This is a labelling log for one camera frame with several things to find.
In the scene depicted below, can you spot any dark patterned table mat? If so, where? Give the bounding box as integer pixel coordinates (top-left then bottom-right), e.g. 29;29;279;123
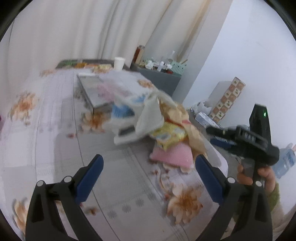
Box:
55;59;115;69

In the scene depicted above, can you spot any person's right hand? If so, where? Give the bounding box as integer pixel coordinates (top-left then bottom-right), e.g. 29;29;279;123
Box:
237;164;277;193

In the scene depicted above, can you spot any grey cabinet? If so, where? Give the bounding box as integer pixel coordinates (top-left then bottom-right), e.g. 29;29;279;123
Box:
130;62;182;97

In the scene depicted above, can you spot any checkered box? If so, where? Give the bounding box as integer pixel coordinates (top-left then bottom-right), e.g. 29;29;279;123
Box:
208;77;246;123

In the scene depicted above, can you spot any silver metal box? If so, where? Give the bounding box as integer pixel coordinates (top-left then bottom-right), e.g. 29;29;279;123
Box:
76;73;116;115

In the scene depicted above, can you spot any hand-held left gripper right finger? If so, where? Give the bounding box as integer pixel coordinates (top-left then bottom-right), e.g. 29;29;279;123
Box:
195;154;273;241

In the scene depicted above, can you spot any pink foam sheet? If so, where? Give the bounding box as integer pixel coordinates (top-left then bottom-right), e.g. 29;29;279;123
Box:
149;141;194;169

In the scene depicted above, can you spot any yellow snack packet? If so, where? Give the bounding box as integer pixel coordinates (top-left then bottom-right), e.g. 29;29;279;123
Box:
150;122;187;150

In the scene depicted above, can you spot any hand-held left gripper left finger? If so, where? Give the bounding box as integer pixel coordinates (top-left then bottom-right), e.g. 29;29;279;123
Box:
25;154;104;241

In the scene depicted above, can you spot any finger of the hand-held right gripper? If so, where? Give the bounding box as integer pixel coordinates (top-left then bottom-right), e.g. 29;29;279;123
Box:
209;137;238;149
206;125;240;140

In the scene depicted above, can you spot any red jar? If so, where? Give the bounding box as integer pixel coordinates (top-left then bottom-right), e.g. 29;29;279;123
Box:
134;45;146;64

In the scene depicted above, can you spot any white paper cup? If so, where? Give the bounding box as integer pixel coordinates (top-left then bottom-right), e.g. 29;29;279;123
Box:
114;57;126;71

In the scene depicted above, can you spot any egg carton package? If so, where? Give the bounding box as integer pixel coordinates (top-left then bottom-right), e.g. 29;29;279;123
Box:
195;111;221;128

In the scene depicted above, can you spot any green plastic basket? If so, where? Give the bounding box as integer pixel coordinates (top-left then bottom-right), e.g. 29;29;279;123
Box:
170;59;188;75

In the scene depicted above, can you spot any blue and white box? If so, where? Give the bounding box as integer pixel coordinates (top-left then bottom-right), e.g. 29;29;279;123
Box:
111;102;136;119

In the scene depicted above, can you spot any white plastic bag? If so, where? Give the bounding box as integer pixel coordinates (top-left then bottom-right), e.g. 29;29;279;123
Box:
191;100;212;114

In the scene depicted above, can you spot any large water jug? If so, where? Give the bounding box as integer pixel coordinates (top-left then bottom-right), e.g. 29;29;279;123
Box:
273;143;296;179

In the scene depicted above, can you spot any brown paper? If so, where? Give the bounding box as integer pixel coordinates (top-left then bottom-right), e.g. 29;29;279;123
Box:
159;93;210;161

